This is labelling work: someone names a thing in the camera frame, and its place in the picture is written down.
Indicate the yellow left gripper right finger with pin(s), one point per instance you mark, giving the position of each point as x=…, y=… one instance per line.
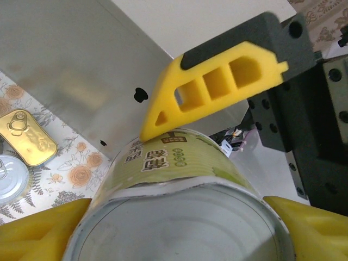
x=320, y=233

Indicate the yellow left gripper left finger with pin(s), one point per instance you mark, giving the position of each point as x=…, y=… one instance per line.
x=35, y=233

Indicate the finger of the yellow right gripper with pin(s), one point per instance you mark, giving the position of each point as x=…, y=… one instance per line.
x=168, y=108

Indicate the green label tin can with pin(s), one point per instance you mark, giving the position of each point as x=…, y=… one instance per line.
x=176, y=163

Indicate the yellow label tin can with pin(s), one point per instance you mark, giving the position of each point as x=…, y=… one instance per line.
x=11, y=182

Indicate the gold rectangular luncheon meat tin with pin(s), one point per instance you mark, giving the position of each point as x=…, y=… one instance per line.
x=30, y=138

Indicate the grey metal cabinet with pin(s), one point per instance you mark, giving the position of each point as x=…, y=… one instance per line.
x=81, y=68

